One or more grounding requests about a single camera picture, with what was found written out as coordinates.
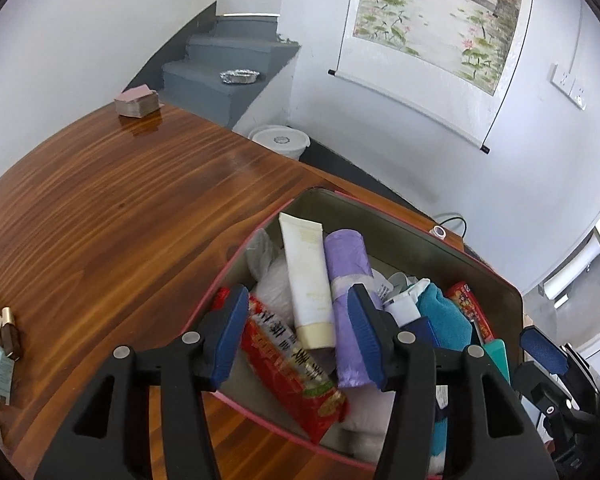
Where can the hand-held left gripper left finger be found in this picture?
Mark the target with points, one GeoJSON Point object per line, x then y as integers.
{"type": "Point", "coordinates": [230, 335]}

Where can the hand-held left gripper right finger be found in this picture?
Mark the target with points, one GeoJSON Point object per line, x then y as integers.
{"type": "Point", "coordinates": [365, 340]}

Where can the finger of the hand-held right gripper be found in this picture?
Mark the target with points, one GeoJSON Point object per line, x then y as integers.
{"type": "Point", "coordinates": [545, 385]}
{"type": "Point", "coordinates": [545, 352]}

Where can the red snack packet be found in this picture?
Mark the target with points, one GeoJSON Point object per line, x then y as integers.
{"type": "Point", "coordinates": [280, 360]}

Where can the blue towel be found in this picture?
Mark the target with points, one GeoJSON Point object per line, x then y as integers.
{"type": "Point", "coordinates": [442, 315]}

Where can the purple garbage bag roll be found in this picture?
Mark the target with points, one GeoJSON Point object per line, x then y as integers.
{"type": "Point", "coordinates": [345, 260]}

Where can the white cream tube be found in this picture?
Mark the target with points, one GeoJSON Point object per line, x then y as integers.
{"type": "Point", "coordinates": [305, 280]}

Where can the beige tube with gold cap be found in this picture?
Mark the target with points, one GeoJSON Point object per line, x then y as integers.
{"type": "Point", "coordinates": [7, 320]}

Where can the small teal box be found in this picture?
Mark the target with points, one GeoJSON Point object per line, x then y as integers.
{"type": "Point", "coordinates": [1, 372]}

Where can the wooden desktop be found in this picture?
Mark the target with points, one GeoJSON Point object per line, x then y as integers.
{"type": "Point", "coordinates": [130, 210]}

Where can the teal plastic case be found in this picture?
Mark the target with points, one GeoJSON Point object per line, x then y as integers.
{"type": "Point", "coordinates": [497, 360]}

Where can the crumpled white plastic bag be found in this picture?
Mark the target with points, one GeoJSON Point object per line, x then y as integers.
{"type": "Point", "coordinates": [272, 285]}

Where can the small red packet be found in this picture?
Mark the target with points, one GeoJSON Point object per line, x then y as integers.
{"type": "Point", "coordinates": [467, 305]}

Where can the small white cap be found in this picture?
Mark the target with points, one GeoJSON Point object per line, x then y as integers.
{"type": "Point", "coordinates": [438, 232]}

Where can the white plastic bucket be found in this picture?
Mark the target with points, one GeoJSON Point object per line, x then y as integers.
{"type": "Point", "coordinates": [279, 140]}

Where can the grey staircase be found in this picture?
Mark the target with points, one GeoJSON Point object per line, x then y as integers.
{"type": "Point", "coordinates": [205, 90]}

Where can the foil tray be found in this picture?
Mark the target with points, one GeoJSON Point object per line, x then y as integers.
{"type": "Point", "coordinates": [239, 76]}

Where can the white wall socket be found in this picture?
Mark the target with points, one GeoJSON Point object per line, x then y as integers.
{"type": "Point", "coordinates": [562, 77]}
{"type": "Point", "coordinates": [580, 96]}

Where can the wall scroll painting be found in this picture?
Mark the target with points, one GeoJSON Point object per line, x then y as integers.
{"type": "Point", "coordinates": [430, 20]}

